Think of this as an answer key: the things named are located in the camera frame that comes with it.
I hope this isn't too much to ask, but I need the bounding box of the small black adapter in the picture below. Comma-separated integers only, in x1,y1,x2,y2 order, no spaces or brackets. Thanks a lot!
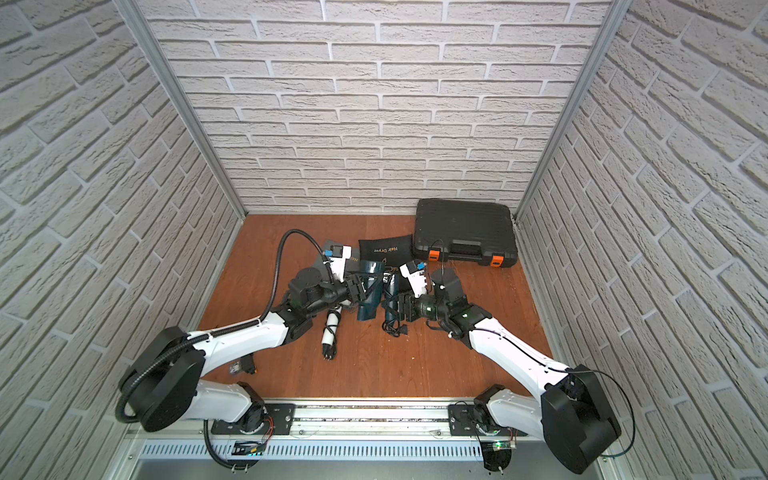
238,354,257,375

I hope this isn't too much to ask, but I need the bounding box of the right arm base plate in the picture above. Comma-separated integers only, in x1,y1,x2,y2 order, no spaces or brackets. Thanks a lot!
447,401,531,438

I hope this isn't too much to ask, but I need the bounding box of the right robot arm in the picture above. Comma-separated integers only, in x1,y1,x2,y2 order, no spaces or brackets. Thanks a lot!
381,266,622,474

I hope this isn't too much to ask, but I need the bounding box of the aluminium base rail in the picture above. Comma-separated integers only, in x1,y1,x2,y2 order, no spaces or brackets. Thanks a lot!
119,395,619,463

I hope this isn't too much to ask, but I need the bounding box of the black drawstring bag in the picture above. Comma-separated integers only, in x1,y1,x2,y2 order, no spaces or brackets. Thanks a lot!
359,235,414,268

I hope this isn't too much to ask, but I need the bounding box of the dark green hair dryer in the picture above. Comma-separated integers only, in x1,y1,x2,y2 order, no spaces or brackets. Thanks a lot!
357,260,408,337

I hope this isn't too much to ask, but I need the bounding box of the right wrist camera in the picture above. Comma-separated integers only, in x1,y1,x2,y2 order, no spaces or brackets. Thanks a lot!
399,260,427,298

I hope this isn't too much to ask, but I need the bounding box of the black plastic tool case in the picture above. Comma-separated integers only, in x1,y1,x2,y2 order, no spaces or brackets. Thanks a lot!
412,198,518,268

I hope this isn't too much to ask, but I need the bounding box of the grey drawstring bag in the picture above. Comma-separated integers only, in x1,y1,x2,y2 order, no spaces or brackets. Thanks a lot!
312,240,360,283

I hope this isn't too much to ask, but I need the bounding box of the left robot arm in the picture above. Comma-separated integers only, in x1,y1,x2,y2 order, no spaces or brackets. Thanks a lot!
114,240,381,432

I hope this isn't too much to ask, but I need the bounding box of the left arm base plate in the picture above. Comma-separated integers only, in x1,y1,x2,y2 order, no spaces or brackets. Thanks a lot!
211,402,297,436

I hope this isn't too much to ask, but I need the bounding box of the white hair dryer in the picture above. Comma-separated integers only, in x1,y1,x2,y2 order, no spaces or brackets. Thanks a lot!
321,306,343,360

